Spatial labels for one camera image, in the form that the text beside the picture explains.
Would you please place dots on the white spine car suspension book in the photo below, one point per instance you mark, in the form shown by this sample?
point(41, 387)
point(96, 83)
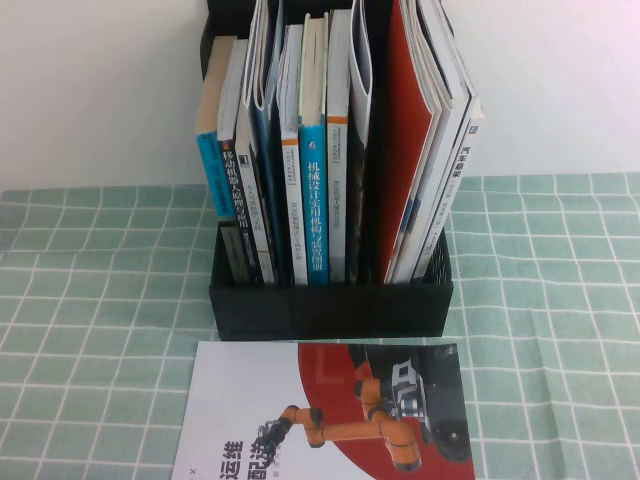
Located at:
point(462, 160)

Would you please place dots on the white brochure orange robot arm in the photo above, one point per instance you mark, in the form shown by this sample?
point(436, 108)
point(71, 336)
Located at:
point(240, 390)

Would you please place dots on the blue spine mechanical design book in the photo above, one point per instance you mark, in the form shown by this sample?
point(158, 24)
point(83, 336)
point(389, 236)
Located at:
point(315, 200)

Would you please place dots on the black mesh book holder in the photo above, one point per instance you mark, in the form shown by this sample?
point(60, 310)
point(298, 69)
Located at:
point(330, 310)

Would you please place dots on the white spine book black logo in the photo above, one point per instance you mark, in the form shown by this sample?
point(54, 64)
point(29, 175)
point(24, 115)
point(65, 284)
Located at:
point(248, 200)

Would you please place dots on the white black spine robot book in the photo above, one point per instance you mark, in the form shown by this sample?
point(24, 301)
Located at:
point(232, 175)

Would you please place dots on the cyan spine book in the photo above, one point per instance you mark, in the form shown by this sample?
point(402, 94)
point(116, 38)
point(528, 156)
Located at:
point(215, 170)

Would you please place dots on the red cover magazine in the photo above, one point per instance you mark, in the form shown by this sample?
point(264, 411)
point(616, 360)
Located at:
point(405, 150)

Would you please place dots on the white curved thin booklet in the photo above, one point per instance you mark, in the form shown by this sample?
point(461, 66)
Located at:
point(257, 50)

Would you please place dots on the dark cover thin magazine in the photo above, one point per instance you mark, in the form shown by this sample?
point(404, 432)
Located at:
point(437, 60)

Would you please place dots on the green white checked tablecloth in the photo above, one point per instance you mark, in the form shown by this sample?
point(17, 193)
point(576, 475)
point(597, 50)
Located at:
point(550, 300)

